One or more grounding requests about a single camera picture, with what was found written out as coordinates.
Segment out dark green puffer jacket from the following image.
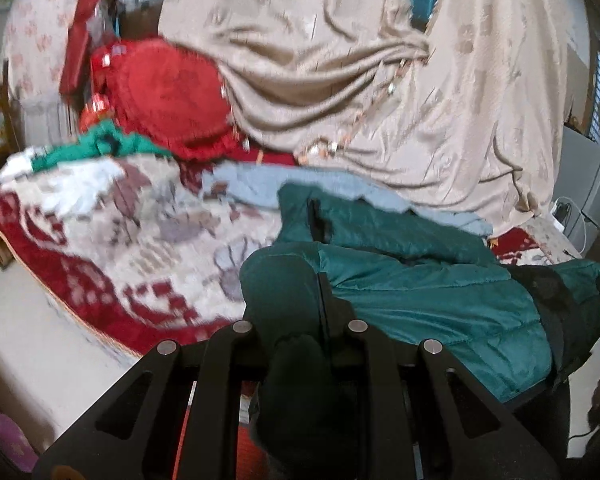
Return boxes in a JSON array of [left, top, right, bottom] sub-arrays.
[[239, 181, 600, 480]]

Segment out floral red white blanket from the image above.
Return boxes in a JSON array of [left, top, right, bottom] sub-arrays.
[[0, 152, 581, 361]]

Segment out light blue fleece garment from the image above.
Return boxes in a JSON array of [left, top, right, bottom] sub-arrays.
[[201, 160, 493, 237]]

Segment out white knit glove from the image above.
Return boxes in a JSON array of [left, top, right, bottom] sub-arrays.
[[40, 157, 125, 219]]

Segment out red striped cloth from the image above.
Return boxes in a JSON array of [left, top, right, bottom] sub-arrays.
[[226, 148, 297, 167]]

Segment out grey cabinet appliance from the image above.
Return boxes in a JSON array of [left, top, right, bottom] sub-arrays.
[[550, 126, 600, 256]]

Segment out bright green knit garment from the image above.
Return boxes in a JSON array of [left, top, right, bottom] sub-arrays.
[[31, 119, 172, 174]]

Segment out beige patterned curtain cloth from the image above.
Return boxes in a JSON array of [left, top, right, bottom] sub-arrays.
[[159, 0, 582, 231]]

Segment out red ruffled heart pillow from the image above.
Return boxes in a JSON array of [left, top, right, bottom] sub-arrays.
[[91, 38, 240, 162]]

